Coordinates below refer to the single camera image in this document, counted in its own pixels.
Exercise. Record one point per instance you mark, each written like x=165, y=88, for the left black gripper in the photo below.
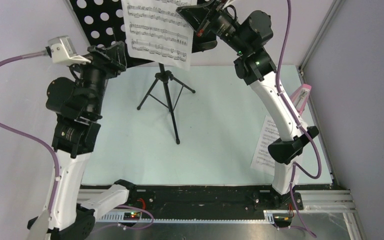
x=111, y=59

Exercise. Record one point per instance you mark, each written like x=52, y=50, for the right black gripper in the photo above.
x=198, y=16

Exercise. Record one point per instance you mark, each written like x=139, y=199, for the black perforated music stand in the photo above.
x=102, y=22

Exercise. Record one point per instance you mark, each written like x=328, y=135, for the white sheet music page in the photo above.
x=156, y=32
x=262, y=160

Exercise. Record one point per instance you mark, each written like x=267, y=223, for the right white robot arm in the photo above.
x=255, y=66

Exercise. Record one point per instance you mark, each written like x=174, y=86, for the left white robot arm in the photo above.
x=64, y=218

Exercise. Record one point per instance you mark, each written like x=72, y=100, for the pink metronome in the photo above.
x=300, y=97

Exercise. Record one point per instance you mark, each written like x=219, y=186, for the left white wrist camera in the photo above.
x=62, y=52

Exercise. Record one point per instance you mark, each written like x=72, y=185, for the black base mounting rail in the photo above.
x=211, y=203

